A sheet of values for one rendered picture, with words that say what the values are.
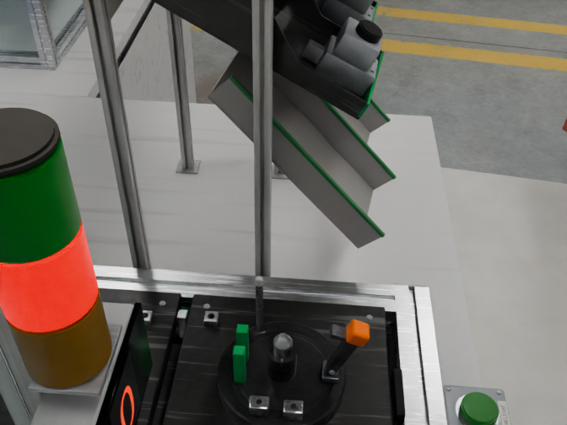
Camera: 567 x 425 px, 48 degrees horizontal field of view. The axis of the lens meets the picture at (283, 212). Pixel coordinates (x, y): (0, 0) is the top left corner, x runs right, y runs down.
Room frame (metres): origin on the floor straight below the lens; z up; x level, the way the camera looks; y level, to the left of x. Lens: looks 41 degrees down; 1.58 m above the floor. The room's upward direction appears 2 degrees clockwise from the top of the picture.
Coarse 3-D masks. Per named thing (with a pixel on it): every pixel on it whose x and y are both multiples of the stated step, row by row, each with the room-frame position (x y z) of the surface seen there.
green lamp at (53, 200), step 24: (48, 168) 0.22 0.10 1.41; (0, 192) 0.21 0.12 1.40; (24, 192) 0.21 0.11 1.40; (48, 192) 0.22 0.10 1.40; (72, 192) 0.23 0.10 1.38; (0, 216) 0.21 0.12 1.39; (24, 216) 0.21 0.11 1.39; (48, 216) 0.22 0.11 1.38; (72, 216) 0.23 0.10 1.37; (0, 240) 0.21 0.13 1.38; (24, 240) 0.21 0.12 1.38; (48, 240) 0.21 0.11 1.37
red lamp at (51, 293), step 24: (72, 240) 0.23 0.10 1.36; (0, 264) 0.21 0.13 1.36; (24, 264) 0.21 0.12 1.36; (48, 264) 0.21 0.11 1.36; (72, 264) 0.22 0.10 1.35; (0, 288) 0.21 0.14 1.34; (24, 288) 0.21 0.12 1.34; (48, 288) 0.21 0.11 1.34; (72, 288) 0.22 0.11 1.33; (96, 288) 0.23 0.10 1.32; (24, 312) 0.21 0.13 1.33; (48, 312) 0.21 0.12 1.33; (72, 312) 0.21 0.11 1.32
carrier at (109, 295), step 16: (112, 288) 0.55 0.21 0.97; (144, 304) 0.52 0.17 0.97; (160, 304) 0.52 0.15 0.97; (176, 304) 0.52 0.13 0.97; (160, 320) 0.50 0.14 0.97; (176, 320) 0.51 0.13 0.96; (160, 336) 0.47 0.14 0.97; (160, 352) 0.45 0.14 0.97; (160, 368) 0.43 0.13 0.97; (160, 384) 0.42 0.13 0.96; (144, 400) 0.39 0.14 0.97; (144, 416) 0.37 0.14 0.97
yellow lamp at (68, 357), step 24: (96, 312) 0.23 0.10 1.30; (24, 336) 0.21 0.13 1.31; (48, 336) 0.21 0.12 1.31; (72, 336) 0.21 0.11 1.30; (96, 336) 0.22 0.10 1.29; (24, 360) 0.21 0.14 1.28; (48, 360) 0.21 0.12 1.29; (72, 360) 0.21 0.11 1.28; (96, 360) 0.22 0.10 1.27; (48, 384) 0.21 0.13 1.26; (72, 384) 0.21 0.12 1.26
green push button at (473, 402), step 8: (472, 392) 0.41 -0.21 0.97; (480, 392) 0.41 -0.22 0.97; (464, 400) 0.40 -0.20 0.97; (472, 400) 0.40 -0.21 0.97; (480, 400) 0.40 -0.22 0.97; (488, 400) 0.40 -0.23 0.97; (464, 408) 0.39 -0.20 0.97; (472, 408) 0.39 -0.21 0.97; (480, 408) 0.39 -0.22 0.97; (488, 408) 0.39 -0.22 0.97; (496, 408) 0.39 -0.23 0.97; (464, 416) 0.38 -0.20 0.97; (472, 416) 0.38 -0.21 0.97; (480, 416) 0.38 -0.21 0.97; (488, 416) 0.38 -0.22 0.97; (496, 416) 0.38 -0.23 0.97; (472, 424) 0.37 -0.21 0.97; (480, 424) 0.37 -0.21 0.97; (488, 424) 0.37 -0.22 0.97
